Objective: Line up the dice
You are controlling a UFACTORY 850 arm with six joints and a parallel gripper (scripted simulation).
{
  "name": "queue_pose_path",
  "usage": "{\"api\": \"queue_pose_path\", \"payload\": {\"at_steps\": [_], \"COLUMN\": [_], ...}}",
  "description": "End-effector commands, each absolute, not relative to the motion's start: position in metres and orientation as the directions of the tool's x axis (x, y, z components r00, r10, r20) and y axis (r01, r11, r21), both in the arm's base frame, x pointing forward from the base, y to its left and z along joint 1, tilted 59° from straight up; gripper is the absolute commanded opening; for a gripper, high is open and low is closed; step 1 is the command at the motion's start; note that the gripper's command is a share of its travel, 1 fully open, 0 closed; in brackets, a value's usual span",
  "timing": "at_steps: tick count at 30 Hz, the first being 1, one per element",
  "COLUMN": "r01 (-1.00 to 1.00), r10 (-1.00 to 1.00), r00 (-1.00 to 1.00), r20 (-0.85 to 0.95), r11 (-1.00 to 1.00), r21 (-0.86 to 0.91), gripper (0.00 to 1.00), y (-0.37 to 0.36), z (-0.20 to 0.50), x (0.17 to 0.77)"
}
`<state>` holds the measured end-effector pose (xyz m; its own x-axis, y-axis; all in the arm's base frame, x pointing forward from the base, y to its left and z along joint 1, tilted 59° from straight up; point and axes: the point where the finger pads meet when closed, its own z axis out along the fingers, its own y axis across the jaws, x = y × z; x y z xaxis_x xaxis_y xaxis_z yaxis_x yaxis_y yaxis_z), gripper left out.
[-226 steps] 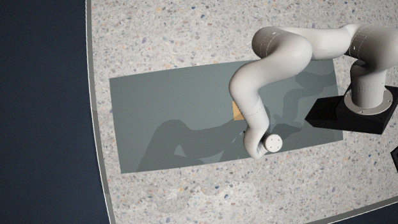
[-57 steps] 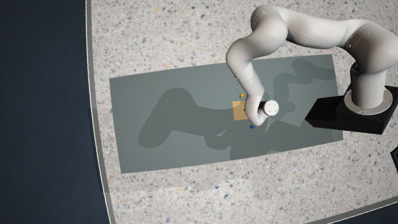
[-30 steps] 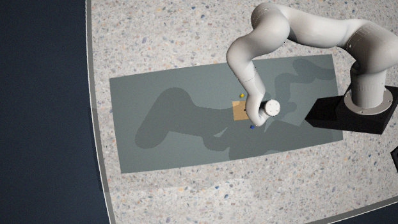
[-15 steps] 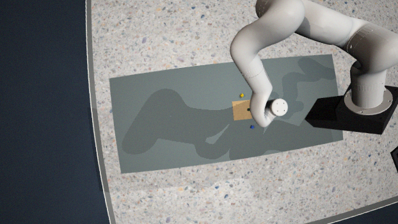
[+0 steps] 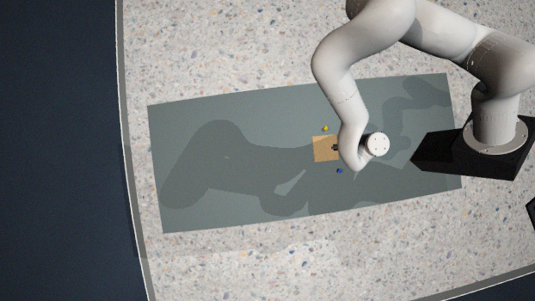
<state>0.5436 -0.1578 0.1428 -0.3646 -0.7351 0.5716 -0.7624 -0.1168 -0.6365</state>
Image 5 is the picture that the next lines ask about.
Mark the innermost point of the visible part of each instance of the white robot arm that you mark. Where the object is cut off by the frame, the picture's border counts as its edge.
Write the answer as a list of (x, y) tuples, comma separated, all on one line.
[(505, 64)]

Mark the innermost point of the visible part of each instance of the tan mat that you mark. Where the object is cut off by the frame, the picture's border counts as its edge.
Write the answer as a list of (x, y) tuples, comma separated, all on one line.
[(322, 148)]

